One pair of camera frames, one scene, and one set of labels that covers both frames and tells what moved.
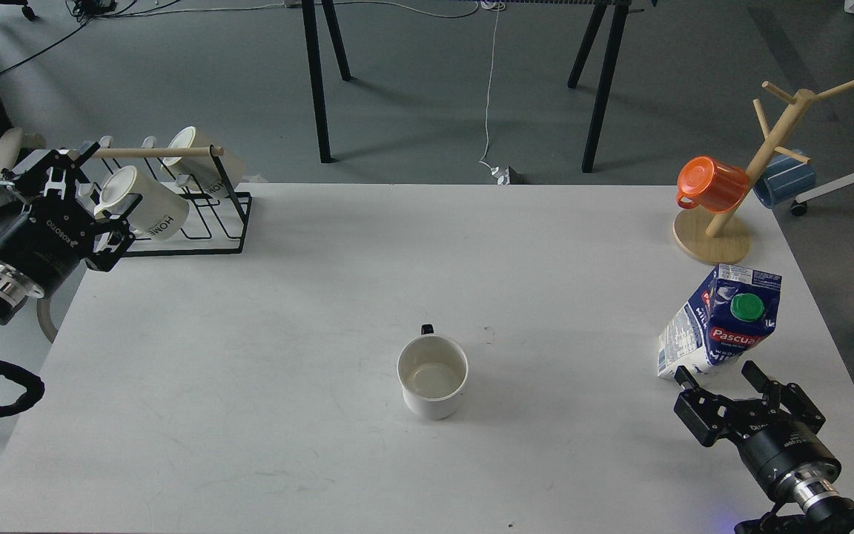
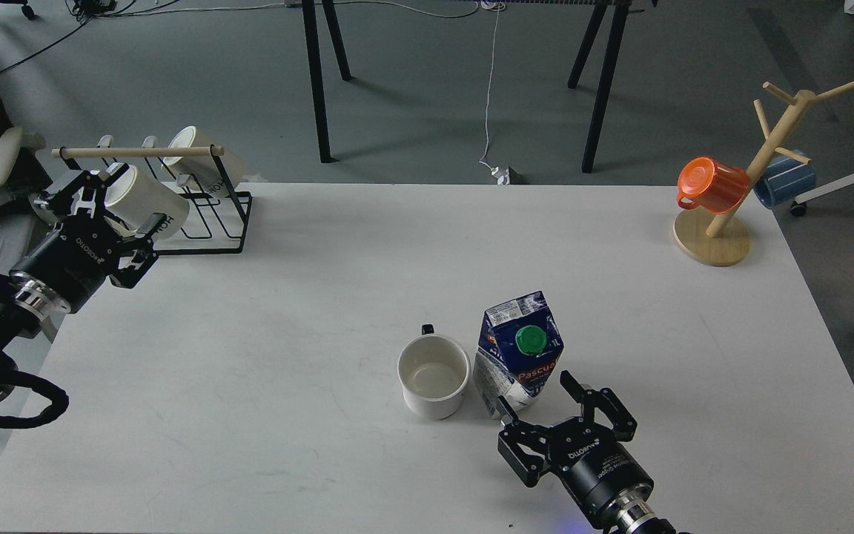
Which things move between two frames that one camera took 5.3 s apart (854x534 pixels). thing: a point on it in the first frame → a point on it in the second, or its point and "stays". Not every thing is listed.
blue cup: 783,179 stays
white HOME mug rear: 219,173 stays
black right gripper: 769,448 → 587,457
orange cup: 715,187 stays
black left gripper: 52,238 → 84,250
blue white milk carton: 731,313 → 518,348
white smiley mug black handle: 432,370 stays
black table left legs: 316,70 stays
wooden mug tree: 723,237 stays
